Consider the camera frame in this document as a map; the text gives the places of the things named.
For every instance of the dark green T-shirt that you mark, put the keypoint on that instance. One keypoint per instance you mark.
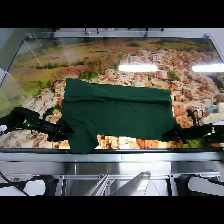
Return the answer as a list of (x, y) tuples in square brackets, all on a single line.
[(116, 113)]

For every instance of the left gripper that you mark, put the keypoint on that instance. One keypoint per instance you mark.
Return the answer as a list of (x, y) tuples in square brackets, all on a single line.
[(61, 134)]

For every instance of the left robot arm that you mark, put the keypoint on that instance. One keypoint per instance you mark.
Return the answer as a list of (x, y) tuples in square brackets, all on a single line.
[(20, 117)]

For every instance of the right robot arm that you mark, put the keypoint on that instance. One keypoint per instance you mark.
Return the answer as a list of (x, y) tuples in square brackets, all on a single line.
[(198, 132)]

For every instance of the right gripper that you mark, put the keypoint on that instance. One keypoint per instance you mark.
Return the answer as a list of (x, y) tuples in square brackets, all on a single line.
[(173, 134)]

